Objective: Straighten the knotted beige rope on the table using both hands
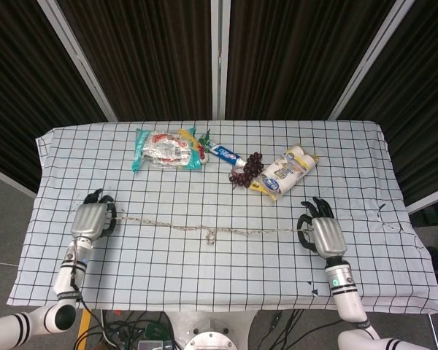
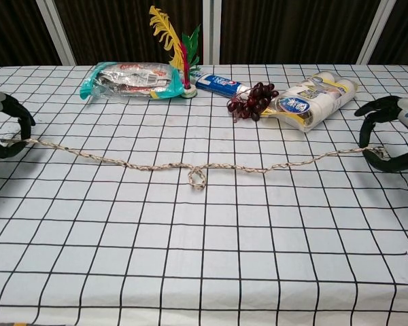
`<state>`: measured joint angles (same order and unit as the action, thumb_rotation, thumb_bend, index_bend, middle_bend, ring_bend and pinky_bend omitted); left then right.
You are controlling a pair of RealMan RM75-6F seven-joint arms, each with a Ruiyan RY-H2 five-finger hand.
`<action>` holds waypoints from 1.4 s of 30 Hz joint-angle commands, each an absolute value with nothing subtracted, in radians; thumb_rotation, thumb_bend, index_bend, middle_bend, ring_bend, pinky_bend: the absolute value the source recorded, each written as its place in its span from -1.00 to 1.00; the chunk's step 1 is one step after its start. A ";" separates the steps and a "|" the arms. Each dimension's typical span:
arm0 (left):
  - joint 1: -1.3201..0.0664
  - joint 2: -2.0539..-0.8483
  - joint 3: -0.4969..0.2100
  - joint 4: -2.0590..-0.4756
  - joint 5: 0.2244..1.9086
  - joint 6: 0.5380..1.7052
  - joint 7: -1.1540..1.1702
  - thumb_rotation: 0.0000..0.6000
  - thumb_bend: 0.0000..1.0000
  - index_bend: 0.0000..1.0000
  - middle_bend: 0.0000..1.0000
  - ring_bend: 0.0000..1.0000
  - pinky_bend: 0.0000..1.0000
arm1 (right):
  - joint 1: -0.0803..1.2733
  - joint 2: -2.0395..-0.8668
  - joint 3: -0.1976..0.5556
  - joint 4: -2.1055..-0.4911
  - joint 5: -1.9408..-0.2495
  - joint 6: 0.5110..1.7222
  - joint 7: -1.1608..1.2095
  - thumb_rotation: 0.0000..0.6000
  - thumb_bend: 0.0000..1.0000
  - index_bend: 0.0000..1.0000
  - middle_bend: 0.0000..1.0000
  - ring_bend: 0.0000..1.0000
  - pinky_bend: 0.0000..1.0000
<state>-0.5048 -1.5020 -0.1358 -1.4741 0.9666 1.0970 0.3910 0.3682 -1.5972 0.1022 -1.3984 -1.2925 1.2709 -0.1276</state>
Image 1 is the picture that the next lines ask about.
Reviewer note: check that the dark corrugated curtain panel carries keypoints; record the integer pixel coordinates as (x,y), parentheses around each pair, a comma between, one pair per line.
(138,60)
(29,91)
(306,60)
(416,109)

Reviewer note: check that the green yellow small packet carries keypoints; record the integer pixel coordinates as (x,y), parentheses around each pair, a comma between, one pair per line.
(199,144)

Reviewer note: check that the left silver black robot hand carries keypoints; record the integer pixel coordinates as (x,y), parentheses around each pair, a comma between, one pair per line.
(89,220)

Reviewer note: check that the blue white toothpaste tube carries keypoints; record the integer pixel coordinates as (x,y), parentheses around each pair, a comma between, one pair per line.
(226,154)

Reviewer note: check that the teal silver snack bag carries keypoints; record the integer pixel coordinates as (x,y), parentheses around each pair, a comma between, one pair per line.
(164,151)

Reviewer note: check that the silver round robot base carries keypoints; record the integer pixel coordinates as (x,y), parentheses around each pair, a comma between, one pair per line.
(213,331)

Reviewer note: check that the white metal frame post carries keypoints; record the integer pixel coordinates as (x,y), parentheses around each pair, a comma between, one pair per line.
(372,60)
(219,60)
(76,60)

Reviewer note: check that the dark red grape bunch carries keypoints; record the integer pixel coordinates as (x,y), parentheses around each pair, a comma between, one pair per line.
(246,171)

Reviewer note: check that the white black grid tablecloth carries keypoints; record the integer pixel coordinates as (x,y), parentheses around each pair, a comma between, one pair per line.
(219,215)

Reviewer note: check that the white cups yellow package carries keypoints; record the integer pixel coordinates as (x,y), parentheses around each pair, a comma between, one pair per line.
(284,173)

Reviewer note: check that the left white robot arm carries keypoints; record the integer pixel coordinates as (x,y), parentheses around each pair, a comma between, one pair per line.
(47,295)

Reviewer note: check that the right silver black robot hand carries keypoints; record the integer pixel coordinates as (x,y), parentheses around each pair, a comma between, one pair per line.
(326,237)

